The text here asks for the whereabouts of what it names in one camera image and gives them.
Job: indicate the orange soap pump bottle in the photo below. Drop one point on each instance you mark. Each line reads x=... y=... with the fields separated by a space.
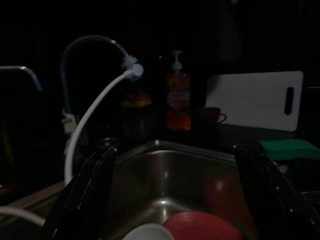
x=178 y=95

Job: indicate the curved chrome faucet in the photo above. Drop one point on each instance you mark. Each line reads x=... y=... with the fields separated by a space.
x=87 y=38

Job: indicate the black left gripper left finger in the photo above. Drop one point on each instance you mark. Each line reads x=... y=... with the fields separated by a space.
x=85 y=200

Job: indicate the red plate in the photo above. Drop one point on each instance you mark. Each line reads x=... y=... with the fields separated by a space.
x=200 y=225

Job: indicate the red yellow scrubber in holder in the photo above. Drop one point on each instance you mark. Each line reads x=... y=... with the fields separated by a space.
x=136 y=100

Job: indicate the dark red cup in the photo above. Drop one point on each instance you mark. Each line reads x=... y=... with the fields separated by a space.
x=208 y=115

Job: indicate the chrome square tap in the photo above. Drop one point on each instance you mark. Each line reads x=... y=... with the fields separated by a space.
x=22 y=69

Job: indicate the white cutting board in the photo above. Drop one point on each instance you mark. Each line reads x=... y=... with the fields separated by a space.
x=250 y=100

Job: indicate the green sponge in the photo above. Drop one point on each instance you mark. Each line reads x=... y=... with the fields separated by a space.
x=287 y=148

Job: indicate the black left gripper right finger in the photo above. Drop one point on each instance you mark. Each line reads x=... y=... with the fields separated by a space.
x=275 y=205

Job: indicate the stainless steel sink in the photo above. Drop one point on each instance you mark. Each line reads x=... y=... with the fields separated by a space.
x=160 y=180

